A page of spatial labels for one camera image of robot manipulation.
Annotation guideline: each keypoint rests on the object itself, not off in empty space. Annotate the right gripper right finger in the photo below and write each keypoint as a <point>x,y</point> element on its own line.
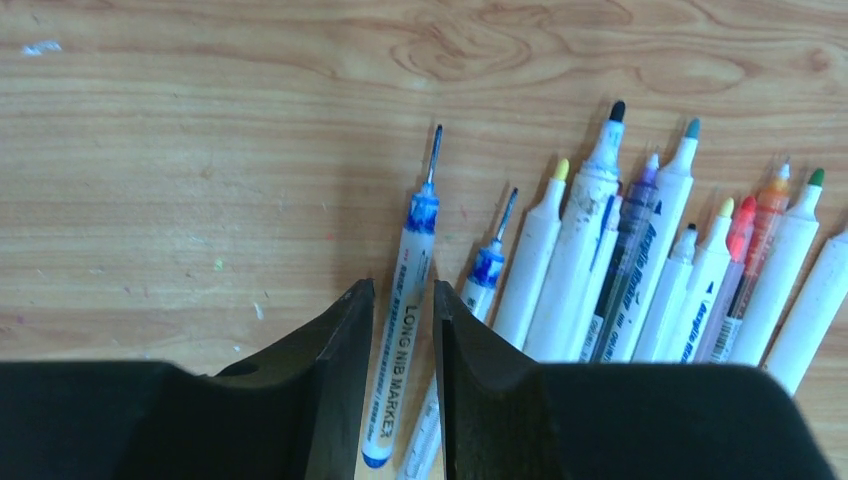
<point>506,416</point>

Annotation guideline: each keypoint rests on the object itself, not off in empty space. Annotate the pink tip clear pen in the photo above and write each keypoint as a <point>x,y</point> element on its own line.
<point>737,243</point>

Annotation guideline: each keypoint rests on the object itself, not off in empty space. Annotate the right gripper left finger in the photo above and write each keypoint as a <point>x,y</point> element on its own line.
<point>292,410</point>

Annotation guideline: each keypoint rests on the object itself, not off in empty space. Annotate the green cap marker pen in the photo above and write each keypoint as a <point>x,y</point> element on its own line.
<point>792,243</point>

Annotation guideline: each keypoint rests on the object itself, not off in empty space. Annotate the white pen brown cap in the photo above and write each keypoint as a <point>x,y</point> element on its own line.
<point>667,299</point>

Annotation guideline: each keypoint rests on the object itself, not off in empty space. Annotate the pale yellow tip pen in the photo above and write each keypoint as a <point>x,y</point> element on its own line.
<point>710,264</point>

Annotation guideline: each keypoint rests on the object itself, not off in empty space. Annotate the teal tip white pen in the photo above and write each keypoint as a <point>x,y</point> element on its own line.
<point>674,183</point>

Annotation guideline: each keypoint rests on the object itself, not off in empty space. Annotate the blue marker pen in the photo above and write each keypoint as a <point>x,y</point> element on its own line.
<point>598,271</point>

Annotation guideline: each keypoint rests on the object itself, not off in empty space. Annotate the black cap marker pen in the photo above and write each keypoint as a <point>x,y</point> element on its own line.
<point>557,330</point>

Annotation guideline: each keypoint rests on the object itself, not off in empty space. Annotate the grey cap marker pen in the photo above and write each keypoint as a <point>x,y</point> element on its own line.
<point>405,306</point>

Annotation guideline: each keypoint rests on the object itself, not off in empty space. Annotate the orange tip clear pen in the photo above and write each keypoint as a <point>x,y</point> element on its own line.
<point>771,205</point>

